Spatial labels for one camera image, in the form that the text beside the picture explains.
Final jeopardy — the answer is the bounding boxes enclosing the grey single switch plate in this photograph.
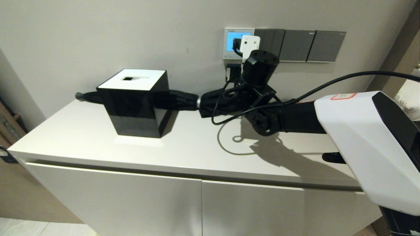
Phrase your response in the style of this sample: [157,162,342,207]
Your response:
[279,30,316,62]
[307,31,347,63]

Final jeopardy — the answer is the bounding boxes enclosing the brown door frame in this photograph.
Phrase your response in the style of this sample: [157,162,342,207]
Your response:
[367,0,420,99]

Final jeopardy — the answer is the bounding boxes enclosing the black tissue box white top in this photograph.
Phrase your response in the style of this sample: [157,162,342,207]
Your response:
[96,69,173,139]

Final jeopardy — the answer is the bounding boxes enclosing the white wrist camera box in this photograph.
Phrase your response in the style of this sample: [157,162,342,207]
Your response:
[240,35,261,63]

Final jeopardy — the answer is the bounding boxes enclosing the white thermostat control panel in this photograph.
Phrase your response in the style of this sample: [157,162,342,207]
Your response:
[223,28,256,60]

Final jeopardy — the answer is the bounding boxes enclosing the grey three-rocker switch plate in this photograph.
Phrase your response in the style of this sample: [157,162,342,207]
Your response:
[255,29,286,62]

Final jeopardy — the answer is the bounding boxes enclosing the grey metal handle strip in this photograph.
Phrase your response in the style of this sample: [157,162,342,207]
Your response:
[0,115,20,141]

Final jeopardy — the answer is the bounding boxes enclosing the black cable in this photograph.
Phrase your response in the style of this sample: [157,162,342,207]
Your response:
[211,37,420,126]

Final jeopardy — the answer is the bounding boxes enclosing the white cabinet door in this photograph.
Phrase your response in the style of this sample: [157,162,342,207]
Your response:
[202,180,383,236]
[25,162,202,236]

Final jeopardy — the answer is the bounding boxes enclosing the white duvet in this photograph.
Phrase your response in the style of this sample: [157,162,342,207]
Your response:
[394,79,420,121]

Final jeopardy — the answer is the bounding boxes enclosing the white cabinet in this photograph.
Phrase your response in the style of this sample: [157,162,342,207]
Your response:
[7,98,383,236]

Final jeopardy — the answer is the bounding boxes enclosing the black folded umbrella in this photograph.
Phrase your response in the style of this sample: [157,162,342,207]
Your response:
[75,89,253,119]

